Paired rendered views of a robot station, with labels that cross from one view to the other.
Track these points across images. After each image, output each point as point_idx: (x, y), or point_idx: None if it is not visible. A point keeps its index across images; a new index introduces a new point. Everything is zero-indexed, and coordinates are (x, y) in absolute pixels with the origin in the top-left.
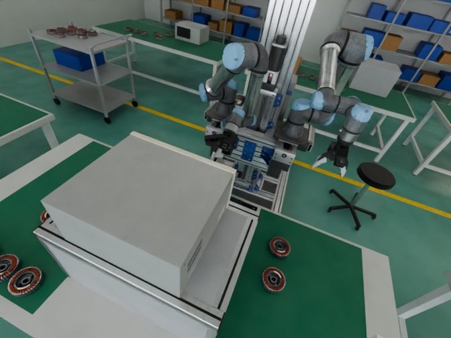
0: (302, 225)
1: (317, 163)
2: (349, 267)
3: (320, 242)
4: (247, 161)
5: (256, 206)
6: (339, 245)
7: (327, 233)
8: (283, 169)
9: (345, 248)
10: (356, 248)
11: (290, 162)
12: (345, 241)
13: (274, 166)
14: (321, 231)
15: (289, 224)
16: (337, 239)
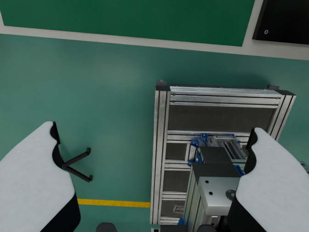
0: (142, 35)
1: (275, 152)
2: None
3: (95, 0)
4: None
5: (252, 49)
6: (51, 11)
7: (84, 36)
8: (203, 165)
9: (37, 8)
10: (14, 20)
11: (204, 182)
12: (42, 32)
13: (223, 165)
14: (98, 38)
15: (172, 23)
16: (60, 27)
